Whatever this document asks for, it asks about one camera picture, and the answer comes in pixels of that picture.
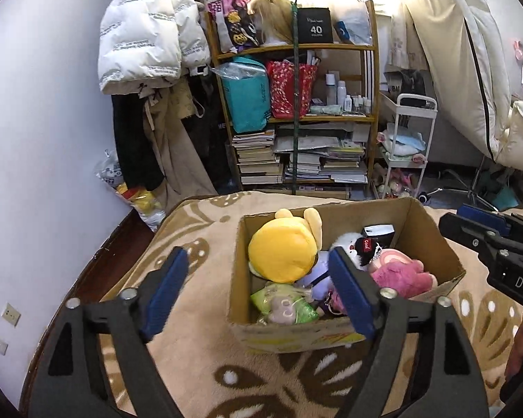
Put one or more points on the beige printed blanket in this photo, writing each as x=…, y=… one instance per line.
x=200, y=365

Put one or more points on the pink plush bear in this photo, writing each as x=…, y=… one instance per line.
x=401, y=276

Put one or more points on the white padded mattress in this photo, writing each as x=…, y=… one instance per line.
x=453, y=52

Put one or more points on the printed cardboard box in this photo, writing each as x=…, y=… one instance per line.
x=287, y=339

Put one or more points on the wooden bookshelf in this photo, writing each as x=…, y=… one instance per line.
x=331, y=118

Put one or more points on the stack of books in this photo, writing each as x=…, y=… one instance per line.
x=257, y=161

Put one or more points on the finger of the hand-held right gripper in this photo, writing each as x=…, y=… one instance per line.
x=466, y=230
x=483, y=217

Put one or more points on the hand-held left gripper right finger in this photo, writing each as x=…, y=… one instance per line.
x=353, y=296

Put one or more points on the green pole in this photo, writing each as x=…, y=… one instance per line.
x=295, y=139

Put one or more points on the black coat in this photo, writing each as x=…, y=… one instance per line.
x=130, y=148

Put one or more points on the white and black plush toy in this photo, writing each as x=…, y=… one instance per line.
x=344, y=244

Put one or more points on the yellow plush toy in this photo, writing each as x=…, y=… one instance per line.
x=279, y=252

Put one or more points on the clear plastic bag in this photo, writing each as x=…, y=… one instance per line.
x=109, y=172

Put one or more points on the group of small bottles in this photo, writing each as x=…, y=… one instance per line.
x=342, y=96

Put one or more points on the blonde wig on stand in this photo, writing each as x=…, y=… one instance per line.
x=272, y=17

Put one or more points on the teal shopping bag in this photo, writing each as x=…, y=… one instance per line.
x=244, y=104

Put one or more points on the white and blue plastic bag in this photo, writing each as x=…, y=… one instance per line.
x=353, y=21

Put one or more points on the black tissue pack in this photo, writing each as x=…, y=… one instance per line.
x=381, y=231

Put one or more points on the green packaged plush toy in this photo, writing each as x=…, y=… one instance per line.
x=279, y=307

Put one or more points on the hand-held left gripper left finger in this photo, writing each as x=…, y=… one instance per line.
x=165, y=296

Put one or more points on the white trolley cart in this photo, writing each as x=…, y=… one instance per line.
x=405, y=161

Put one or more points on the lavender plush toy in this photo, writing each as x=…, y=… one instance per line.
x=314, y=278

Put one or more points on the metal chair base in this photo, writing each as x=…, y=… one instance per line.
x=475, y=191

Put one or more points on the red patterned bag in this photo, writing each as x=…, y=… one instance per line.
x=283, y=91

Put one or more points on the black square box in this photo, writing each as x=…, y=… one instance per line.
x=314, y=26

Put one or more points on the beige hanging garment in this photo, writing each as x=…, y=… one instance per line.
x=174, y=161

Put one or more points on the pink and black printed bag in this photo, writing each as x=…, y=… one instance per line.
x=235, y=21

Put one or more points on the white puffer jacket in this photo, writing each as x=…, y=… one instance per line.
x=144, y=30

